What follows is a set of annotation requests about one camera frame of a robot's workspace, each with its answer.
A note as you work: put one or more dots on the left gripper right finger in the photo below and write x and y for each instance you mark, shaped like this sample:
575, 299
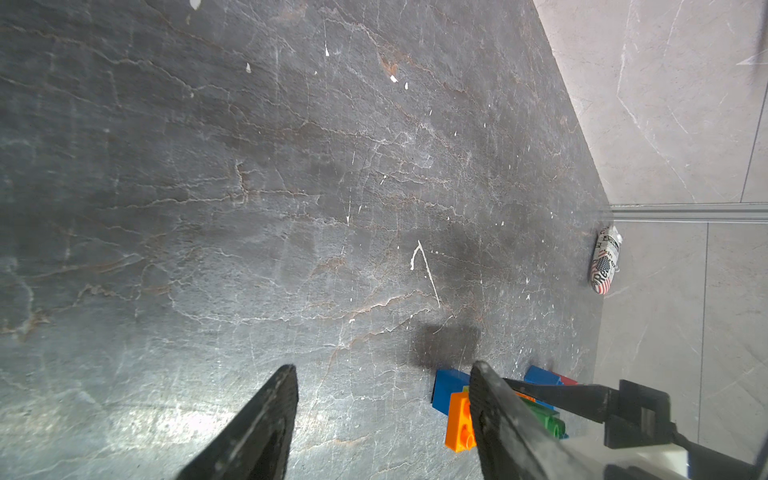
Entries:
511, 442

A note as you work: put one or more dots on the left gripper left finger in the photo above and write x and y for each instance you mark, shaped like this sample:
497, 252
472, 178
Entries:
255, 444

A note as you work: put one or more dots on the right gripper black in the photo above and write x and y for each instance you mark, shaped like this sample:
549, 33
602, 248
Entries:
633, 416

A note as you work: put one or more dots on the red lego brick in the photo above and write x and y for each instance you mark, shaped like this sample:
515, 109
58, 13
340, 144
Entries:
566, 381

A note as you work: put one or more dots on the dark green lego brick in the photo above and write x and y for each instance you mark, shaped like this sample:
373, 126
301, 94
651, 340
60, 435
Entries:
548, 417

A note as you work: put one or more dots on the orange 2x4 lego plate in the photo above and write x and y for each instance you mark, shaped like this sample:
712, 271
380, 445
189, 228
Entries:
459, 432

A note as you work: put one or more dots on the blue lego block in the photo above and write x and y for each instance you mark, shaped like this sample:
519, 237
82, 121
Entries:
447, 382

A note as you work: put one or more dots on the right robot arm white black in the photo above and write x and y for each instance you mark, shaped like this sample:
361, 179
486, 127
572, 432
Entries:
705, 463

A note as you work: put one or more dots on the small blue lego brick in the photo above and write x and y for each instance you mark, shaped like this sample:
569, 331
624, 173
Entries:
540, 376

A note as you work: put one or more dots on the flag pattern can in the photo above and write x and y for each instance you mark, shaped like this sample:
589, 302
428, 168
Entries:
604, 263

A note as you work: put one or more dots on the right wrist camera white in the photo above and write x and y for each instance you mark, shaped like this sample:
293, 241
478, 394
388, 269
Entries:
667, 461

